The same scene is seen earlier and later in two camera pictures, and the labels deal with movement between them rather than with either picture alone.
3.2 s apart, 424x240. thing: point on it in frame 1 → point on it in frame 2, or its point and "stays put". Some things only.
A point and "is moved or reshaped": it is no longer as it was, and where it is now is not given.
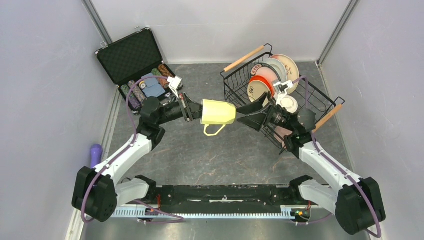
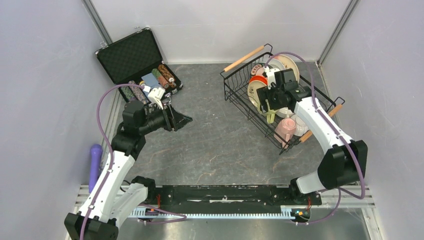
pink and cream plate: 292,72 stays put
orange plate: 265,81 stays put
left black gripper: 190,110 → 170,114
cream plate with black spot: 256,90 stays put
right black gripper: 255,121 → 264,93
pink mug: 282,132 stays put
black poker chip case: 135,63 stays put
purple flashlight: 96,155 stays put
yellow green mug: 217,112 is moved or reshaped
